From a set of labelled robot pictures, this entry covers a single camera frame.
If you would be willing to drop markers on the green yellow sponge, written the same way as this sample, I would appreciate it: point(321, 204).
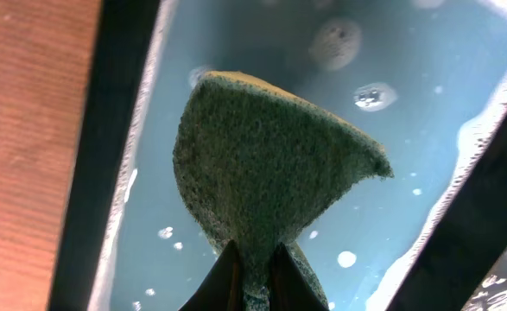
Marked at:
point(255, 165)

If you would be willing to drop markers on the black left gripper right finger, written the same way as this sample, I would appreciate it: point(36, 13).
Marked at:
point(288, 291)

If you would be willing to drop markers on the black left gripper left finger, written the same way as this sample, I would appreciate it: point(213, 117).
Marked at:
point(222, 288)

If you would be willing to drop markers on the black rectangular water tray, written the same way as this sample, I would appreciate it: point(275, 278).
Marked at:
point(427, 79)

